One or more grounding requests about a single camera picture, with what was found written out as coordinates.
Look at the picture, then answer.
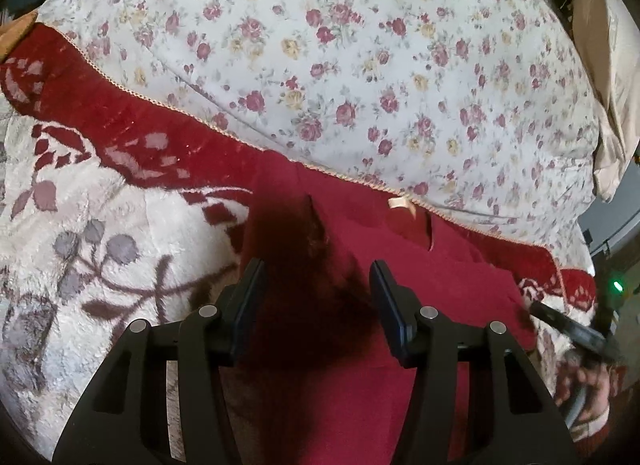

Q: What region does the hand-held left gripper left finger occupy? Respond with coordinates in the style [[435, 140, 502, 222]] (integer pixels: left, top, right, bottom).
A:
[[52, 258, 268, 465]]

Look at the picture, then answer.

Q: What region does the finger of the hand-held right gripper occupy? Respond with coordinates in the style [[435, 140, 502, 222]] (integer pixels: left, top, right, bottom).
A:
[[529, 298, 618, 362]]

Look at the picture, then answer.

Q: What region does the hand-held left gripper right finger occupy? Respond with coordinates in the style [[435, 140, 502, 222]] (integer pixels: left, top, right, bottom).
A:
[[369, 260, 583, 465]]

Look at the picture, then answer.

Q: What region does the red knit garment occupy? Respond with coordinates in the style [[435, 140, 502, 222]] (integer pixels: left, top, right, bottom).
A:
[[222, 150, 538, 465]]

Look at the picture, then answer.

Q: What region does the person's right hand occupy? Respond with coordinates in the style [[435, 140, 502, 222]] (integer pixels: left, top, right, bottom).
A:
[[556, 356, 615, 418]]

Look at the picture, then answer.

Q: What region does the red and cream floral blanket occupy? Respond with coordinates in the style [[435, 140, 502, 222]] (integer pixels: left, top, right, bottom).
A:
[[0, 22, 631, 465]]

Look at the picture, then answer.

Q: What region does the beige cloth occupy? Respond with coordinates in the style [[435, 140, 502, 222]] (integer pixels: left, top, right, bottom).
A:
[[569, 0, 640, 203]]

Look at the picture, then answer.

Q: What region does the white floral quilt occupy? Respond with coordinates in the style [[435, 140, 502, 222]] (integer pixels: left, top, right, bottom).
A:
[[37, 0, 601, 253]]

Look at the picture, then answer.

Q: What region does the orange cloth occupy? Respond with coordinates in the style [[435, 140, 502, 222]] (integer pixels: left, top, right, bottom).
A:
[[0, 12, 39, 58]]

